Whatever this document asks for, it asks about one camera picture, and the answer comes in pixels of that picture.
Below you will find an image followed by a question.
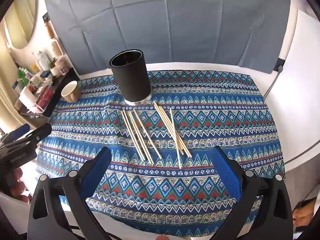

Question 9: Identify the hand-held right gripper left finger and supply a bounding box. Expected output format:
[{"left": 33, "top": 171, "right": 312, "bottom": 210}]
[{"left": 27, "top": 146, "right": 112, "bottom": 240}]

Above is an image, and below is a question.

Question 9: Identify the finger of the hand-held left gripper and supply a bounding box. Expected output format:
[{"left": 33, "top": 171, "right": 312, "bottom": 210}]
[
  {"left": 1, "top": 124, "right": 32, "bottom": 143},
  {"left": 15, "top": 123, "right": 52, "bottom": 148}
]

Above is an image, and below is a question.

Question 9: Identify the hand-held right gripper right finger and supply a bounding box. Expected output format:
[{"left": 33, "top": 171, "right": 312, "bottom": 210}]
[{"left": 211, "top": 146, "right": 293, "bottom": 240}]

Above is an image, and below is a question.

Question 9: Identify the bunch of wooden chopsticks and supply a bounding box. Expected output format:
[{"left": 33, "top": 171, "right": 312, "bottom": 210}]
[{"left": 122, "top": 102, "right": 192, "bottom": 169}]

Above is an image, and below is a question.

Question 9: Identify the black cylindrical utensil holder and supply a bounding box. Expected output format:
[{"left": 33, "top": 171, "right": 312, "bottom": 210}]
[{"left": 109, "top": 49, "right": 152, "bottom": 105}]

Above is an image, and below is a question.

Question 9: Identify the person's left hand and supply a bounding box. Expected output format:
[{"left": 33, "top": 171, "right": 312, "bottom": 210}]
[{"left": 10, "top": 167, "right": 32, "bottom": 204}]

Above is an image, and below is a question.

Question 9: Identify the black side table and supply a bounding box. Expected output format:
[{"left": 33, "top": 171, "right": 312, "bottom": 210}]
[{"left": 15, "top": 67, "right": 80, "bottom": 118}]

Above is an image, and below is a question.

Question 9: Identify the beige mug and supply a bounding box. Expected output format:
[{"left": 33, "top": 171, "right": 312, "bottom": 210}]
[{"left": 61, "top": 80, "right": 82, "bottom": 103}]

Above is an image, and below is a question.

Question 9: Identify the green packet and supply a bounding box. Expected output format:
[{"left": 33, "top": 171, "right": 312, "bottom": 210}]
[{"left": 17, "top": 69, "right": 28, "bottom": 83}]

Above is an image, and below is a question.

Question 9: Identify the small potted plant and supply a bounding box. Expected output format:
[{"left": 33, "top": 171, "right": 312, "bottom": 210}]
[{"left": 49, "top": 59, "right": 60, "bottom": 77}]

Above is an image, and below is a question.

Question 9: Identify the blue patterned tablecloth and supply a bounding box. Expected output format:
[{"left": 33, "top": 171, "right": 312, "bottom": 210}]
[{"left": 35, "top": 70, "right": 287, "bottom": 238}]

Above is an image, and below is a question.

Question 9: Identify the pink jar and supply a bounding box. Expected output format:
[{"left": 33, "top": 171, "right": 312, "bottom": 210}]
[{"left": 57, "top": 59, "right": 69, "bottom": 75}]

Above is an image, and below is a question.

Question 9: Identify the pale green bottle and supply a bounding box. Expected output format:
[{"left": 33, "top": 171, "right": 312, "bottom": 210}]
[{"left": 37, "top": 51, "right": 50, "bottom": 70}]

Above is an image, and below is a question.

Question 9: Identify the white foam board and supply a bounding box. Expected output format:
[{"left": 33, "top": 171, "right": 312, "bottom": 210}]
[{"left": 264, "top": 9, "right": 320, "bottom": 165}]

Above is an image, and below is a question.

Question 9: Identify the black clamp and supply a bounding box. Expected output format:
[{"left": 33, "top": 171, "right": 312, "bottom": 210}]
[{"left": 274, "top": 58, "right": 285, "bottom": 72}]

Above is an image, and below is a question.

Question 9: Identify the grey cable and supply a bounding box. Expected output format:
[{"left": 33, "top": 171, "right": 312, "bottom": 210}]
[{"left": 264, "top": 67, "right": 282, "bottom": 98}]

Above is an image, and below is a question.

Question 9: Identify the oval wall mirror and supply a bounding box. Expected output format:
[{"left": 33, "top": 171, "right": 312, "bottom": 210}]
[{"left": 5, "top": 0, "right": 38, "bottom": 49}]

